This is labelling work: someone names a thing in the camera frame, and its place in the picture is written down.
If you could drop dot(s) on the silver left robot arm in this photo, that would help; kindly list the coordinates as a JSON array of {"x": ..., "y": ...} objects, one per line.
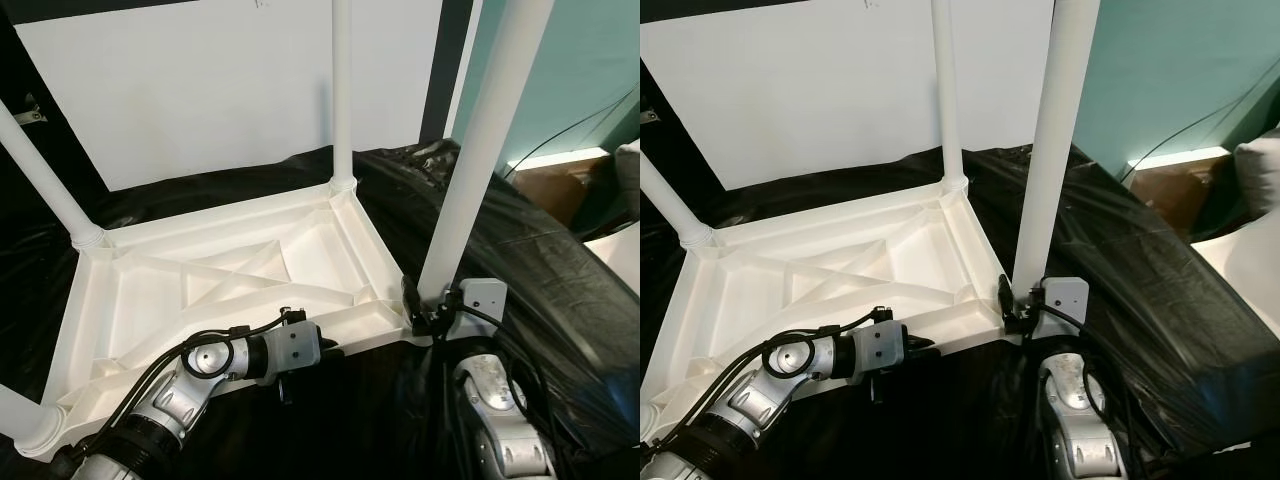
[
  {"x": 190, "y": 385},
  {"x": 780, "y": 385}
]

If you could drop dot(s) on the black door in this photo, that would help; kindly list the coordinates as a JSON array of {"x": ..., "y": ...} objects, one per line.
[
  {"x": 648, "y": 85},
  {"x": 8, "y": 60}
]

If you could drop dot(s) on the black vertical wall strip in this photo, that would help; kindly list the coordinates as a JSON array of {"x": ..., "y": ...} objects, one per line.
[{"x": 448, "y": 70}]

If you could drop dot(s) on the black plastic cover sheet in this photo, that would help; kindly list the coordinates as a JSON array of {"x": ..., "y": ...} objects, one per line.
[
  {"x": 1150, "y": 300},
  {"x": 560, "y": 300}
]

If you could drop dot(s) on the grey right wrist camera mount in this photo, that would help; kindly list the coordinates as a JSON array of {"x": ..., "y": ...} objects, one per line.
[
  {"x": 485, "y": 305},
  {"x": 1065, "y": 305}
]

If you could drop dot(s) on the white furniture top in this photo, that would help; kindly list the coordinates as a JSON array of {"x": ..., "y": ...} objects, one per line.
[
  {"x": 1245, "y": 265},
  {"x": 620, "y": 255}
]

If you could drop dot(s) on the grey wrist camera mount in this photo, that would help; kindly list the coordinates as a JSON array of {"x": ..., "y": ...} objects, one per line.
[
  {"x": 485, "y": 305},
  {"x": 1065, "y": 305},
  {"x": 295, "y": 345},
  {"x": 882, "y": 345}
]

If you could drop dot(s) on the grey cushion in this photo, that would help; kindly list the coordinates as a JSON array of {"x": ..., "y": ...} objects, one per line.
[
  {"x": 628, "y": 175},
  {"x": 1260, "y": 175}
]

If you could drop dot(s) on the white plastic table leg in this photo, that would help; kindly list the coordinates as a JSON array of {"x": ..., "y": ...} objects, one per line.
[
  {"x": 482, "y": 150},
  {"x": 25, "y": 420},
  {"x": 1052, "y": 150},
  {"x": 670, "y": 200},
  {"x": 947, "y": 90},
  {"x": 45, "y": 170},
  {"x": 342, "y": 90}
]

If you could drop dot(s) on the white plastic table top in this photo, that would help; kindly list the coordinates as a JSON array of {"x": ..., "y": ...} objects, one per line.
[
  {"x": 760, "y": 290},
  {"x": 150, "y": 290}
]

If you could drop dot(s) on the brown wooden furniture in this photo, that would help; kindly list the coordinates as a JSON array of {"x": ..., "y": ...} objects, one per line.
[
  {"x": 1185, "y": 195},
  {"x": 560, "y": 190}
]

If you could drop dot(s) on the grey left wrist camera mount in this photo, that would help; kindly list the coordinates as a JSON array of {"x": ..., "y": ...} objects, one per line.
[
  {"x": 882, "y": 345},
  {"x": 295, "y": 345}
]

